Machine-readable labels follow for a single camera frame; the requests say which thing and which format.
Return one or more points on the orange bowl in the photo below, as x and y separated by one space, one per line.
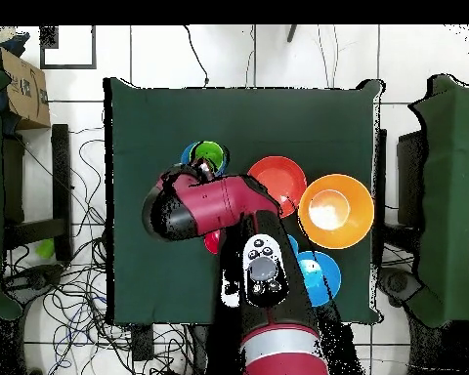
277 172

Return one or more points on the small blue bowl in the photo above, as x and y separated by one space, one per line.
185 153

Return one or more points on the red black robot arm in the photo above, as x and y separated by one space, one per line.
281 351

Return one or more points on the red cup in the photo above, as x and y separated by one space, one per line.
212 242

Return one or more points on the blue cup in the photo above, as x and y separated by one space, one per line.
293 244

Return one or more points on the dark green tablecloth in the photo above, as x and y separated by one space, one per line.
160 273

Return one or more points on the large blue bowl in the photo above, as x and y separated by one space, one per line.
328 277

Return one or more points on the large yellow bowl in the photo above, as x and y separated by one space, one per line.
355 230

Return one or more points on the black box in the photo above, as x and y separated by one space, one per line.
410 175

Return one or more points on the dark grey caster foot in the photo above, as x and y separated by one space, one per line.
35 278
398 283

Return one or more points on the dark grey rod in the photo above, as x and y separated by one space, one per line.
292 33

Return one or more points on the light green plastic cup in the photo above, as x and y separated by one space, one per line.
45 249

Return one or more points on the cardboard box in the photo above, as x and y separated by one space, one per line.
27 93

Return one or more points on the black metal frame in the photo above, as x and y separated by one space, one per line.
60 175

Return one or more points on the grey square frame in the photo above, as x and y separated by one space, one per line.
49 39

